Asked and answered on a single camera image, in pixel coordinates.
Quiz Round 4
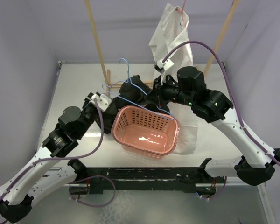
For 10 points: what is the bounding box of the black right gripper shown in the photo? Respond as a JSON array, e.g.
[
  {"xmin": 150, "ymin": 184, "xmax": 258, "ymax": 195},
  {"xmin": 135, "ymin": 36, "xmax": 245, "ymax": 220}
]
[{"xmin": 146, "ymin": 73, "xmax": 195, "ymax": 108}]

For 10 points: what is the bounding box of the dark pinstriped shirt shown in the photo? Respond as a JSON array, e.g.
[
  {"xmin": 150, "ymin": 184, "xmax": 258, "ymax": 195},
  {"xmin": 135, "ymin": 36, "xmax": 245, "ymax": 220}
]
[{"xmin": 95, "ymin": 75, "xmax": 170, "ymax": 134}]

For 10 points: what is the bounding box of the blue wire hanger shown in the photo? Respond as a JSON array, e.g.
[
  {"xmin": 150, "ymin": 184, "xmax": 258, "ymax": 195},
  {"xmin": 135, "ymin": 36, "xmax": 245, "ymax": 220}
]
[{"xmin": 102, "ymin": 58, "xmax": 175, "ymax": 120}]

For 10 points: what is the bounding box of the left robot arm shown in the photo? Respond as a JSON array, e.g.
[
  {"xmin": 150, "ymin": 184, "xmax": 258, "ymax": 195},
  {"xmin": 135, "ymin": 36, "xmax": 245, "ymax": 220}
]
[{"xmin": 0, "ymin": 93, "xmax": 112, "ymax": 223}]

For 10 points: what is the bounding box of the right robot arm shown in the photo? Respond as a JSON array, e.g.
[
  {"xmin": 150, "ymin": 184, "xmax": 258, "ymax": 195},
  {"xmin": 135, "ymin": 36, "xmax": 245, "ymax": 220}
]
[{"xmin": 145, "ymin": 65, "xmax": 280, "ymax": 186}]

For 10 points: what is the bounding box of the white shirt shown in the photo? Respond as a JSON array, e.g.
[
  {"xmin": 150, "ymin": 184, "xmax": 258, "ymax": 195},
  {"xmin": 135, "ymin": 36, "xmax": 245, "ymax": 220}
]
[{"xmin": 149, "ymin": 3, "xmax": 198, "ymax": 155}]

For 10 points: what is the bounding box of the pink plastic basket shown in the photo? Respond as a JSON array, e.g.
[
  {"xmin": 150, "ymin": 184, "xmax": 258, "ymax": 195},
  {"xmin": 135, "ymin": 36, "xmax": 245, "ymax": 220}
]
[{"xmin": 112, "ymin": 105, "xmax": 180, "ymax": 158}]

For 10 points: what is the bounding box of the wooden clothes rack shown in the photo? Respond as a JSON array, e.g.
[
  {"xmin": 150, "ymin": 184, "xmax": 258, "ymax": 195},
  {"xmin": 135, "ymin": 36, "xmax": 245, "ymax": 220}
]
[{"xmin": 84, "ymin": 0, "xmax": 240, "ymax": 91}]

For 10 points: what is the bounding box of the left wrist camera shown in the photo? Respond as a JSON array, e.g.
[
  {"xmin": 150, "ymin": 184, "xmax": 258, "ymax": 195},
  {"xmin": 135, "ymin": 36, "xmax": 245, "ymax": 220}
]
[{"xmin": 88, "ymin": 93, "xmax": 112, "ymax": 112}]

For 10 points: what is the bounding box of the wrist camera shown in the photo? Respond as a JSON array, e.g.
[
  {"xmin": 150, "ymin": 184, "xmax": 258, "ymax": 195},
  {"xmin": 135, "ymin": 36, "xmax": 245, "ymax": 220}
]
[
  {"xmin": 88, "ymin": 93, "xmax": 112, "ymax": 112},
  {"xmin": 154, "ymin": 59, "xmax": 174, "ymax": 74}
]

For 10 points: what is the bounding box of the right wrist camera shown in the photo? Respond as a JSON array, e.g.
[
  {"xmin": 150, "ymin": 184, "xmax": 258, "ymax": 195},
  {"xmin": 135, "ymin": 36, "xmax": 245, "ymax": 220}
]
[{"xmin": 154, "ymin": 59, "xmax": 174, "ymax": 74}]

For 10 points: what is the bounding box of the red wire hanger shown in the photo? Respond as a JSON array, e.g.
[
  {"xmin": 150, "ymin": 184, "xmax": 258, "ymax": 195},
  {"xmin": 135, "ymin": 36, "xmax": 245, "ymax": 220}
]
[{"xmin": 174, "ymin": 0, "xmax": 187, "ymax": 36}]

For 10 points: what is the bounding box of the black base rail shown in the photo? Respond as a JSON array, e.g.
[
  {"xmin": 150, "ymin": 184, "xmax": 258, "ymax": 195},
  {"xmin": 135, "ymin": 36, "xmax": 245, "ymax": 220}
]
[{"xmin": 75, "ymin": 167, "xmax": 224, "ymax": 194}]

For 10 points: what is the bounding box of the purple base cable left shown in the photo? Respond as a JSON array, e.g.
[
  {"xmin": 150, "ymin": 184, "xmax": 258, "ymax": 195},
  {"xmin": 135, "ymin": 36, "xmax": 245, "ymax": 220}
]
[{"xmin": 69, "ymin": 172, "xmax": 119, "ymax": 207}]

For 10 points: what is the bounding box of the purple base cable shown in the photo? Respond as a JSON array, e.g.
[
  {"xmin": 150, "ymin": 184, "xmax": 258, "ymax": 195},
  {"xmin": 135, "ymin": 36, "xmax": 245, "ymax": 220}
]
[
  {"xmin": 69, "ymin": 172, "xmax": 119, "ymax": 207},
  {"xmin": 199, "ymin": 172, "xmax": 228, "ymax": 203}
]

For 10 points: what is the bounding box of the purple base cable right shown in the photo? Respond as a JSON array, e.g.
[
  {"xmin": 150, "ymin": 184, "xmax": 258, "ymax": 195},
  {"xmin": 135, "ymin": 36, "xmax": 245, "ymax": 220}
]
[{"xmin": 199, "ymin": 172, "xmax": 228, "ymax": 203}]

